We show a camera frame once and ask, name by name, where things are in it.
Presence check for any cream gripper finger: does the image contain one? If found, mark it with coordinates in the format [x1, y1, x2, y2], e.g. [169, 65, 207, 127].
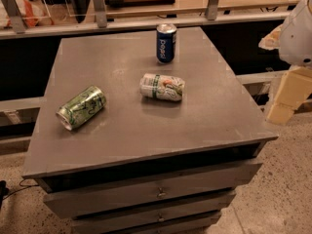
[266, 66, 312, 125]

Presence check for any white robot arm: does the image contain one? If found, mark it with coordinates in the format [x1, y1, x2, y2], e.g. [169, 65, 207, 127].
[258, 0, 312, 125]

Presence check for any white green crushed can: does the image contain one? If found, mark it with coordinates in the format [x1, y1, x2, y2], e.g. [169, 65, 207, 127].
[139, 73, 185, 101]

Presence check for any blue pepsi can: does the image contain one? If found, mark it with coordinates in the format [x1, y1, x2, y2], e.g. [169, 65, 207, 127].
[156, 23, 176, 63]

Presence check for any green soda can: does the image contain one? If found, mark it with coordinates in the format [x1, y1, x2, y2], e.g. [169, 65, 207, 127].
[56, 86, 106, 131]

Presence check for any bottom grey drawer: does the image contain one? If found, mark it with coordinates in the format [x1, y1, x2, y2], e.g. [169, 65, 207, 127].
[109, 211, 221, 234]

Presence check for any grey drawer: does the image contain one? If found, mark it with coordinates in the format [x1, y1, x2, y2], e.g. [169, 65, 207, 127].
[44, 159, 261, 218]
[109, 211, 221, 234]
[71, 189, 237, 234]

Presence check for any middle grey drawer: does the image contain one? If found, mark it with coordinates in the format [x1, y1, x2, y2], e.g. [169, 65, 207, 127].
[71, 189, 237, 234]

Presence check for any top grey drawer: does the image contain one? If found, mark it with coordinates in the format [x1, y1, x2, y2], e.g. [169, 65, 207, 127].
[44, 159, 261, 218]

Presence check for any orange white plastic bag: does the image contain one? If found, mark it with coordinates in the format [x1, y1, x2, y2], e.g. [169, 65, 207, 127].
[0, 0, 54, 28]

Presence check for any metal railing post right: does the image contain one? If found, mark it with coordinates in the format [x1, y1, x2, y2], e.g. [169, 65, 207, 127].
[205, 0, 219, 20]

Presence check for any metal railing post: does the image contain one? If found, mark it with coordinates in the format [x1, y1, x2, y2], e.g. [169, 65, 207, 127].
[1, 0, 27, 34]
[205, 0, 219, 20]
[93, 0, 107, 28]

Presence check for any metal railing post middle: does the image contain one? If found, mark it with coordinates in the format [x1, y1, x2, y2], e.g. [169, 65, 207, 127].
[93, 0, 107, 28]

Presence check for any black floor cable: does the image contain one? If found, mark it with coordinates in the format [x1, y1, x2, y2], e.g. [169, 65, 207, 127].
[0, 178, 40, 210]

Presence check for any metal railing post left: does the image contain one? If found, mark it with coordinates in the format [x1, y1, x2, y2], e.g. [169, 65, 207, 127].
[1, 0, 27, 34]

